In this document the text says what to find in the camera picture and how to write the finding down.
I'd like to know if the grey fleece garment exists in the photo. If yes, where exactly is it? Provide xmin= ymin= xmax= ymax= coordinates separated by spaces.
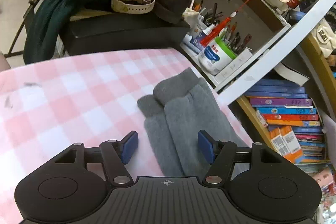
xmin=137 ymin=68 xmax=246 ymax=179

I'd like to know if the orange white small box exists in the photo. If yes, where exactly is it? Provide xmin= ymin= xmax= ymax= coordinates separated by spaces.
xmin=269 ymin=126 xmax=305 ymax=164

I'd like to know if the row of blue purple books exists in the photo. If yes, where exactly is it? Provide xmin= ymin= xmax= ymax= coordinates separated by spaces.
xmin=244 ymin=77 xmax=327 ymax=162

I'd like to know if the pink checked tablecloth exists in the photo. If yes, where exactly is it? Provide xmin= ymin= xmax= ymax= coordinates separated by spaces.
xmin=0 ymin=47 xmax=254 ymax=224

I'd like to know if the white green-lidded pen jar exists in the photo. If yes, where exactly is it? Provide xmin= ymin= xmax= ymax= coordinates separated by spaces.
xmin=198 ymin=37 xmax=237 ymax=75

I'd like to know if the red tassel ornament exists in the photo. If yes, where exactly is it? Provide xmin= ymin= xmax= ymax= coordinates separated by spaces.
xmin=201 ymin=10 xmax=238 ymax=47

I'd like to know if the black box on left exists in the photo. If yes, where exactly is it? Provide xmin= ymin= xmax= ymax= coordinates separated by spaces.
xmin=60 ymin=12 xmax=190 ymax=56

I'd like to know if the white quilted handbag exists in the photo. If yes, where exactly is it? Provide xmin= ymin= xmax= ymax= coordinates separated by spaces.
xmin=310 ymin=18 xmax=336 ymax=58

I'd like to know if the beige wristwatch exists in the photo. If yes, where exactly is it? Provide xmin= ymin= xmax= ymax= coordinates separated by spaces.
xmin=111 ymin=0 xmax=155 ymax=15

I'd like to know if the dark green knitted cloth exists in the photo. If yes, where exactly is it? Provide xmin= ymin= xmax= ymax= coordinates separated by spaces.
xmin=23 ymin=0 xmax=112 ymax=65

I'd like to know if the white bookshelf frame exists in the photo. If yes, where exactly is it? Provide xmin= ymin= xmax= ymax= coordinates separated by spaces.
xmin=217 ymin=0 xmax=336 ymax=105

